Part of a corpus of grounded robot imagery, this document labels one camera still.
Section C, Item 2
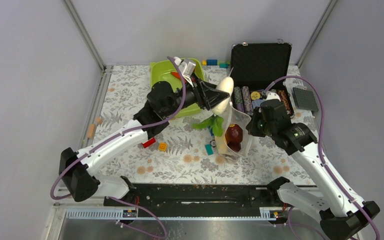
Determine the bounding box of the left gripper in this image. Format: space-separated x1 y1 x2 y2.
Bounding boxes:
163 72 229 118

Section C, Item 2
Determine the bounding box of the white toy radish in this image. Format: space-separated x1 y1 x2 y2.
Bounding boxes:
191 76 234 137

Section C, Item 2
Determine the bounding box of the dark purple mangosteen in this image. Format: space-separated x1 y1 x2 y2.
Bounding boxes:
227 142 242 153
225 124 243 143

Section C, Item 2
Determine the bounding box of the clear zip top bag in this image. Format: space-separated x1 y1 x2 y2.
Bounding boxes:
215 103 253 162

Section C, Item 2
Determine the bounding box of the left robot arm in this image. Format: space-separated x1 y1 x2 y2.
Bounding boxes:
56 77 234 206

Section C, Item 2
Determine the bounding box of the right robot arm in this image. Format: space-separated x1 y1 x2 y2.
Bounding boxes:
246 99 380 240

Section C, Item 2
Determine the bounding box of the grey building baseplate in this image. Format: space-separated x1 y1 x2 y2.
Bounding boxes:
292 87 319 112

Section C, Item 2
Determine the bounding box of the red toy chili pepper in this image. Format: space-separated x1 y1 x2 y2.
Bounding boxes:
170 71 186 82

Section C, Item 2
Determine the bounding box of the loose poker chip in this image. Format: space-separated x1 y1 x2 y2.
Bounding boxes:
210 140 217 148

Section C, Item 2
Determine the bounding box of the black poker chip case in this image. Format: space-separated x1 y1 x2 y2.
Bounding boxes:
230 42 292 116

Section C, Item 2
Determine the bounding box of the teal toy brick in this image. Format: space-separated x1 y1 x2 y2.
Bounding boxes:
205 144 214 156

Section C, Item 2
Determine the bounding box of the green plastic tray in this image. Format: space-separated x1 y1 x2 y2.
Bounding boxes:
150 58 206 118

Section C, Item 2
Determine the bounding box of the floral tablecloth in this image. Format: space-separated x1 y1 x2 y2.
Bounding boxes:
91 65 313 185

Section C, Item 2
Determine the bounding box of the orange toy brick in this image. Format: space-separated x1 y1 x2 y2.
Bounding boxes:
158 142 168 152

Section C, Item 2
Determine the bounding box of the red window toy block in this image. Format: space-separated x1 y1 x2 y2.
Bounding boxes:
141 137 156 149

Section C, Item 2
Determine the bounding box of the wooden block upper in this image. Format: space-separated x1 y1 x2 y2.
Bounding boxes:
94 116 103 126

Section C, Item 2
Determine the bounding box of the wooden block long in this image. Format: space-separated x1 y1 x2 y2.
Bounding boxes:
86 123 97 139

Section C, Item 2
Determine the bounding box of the teal brick at wall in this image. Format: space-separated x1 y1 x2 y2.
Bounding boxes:
219 62 229 69

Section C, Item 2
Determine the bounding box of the blue brick at wall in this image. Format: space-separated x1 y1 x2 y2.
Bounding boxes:
205 59 218 66

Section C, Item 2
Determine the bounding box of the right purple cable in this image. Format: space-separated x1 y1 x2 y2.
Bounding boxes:
263 75 382 240

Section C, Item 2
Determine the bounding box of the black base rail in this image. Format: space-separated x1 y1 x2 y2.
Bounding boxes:
122 183 284 218

